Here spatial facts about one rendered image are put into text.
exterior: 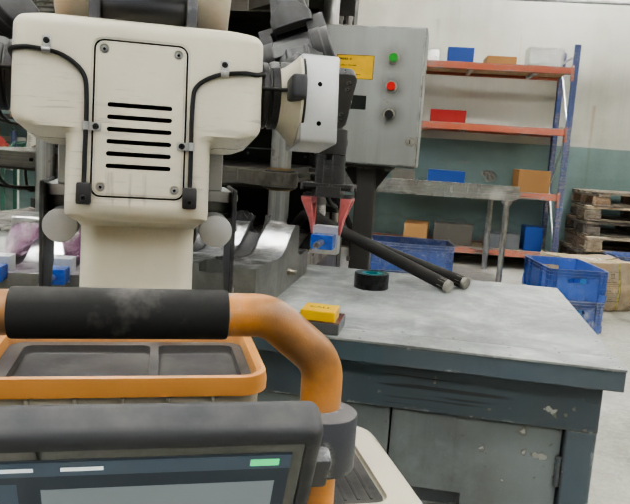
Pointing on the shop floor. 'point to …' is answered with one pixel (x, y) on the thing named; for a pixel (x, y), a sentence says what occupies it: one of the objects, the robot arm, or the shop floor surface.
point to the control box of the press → (380, 112)
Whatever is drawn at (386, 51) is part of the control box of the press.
